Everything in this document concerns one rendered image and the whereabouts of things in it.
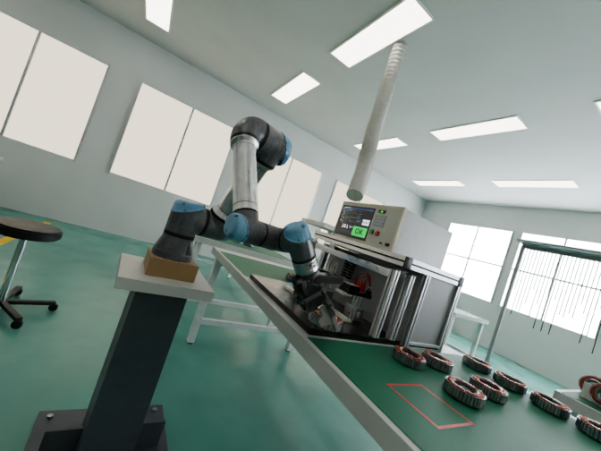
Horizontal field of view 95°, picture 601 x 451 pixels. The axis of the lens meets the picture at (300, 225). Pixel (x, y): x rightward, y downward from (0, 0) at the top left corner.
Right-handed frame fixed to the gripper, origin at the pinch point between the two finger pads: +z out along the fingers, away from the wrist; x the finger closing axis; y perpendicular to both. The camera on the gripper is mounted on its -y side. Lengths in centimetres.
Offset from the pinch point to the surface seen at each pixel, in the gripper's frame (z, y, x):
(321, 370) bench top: 3.8, 11.2, 12.2
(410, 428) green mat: 3.5, 5.2, 37.6
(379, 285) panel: 18, -43, -23
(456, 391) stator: 22.3, -21.6, 29.6
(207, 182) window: -15, -61, -496
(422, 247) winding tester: 4, -64, -13
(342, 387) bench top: 2.5, 10.4, 21.4
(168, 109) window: -154, -40, -499
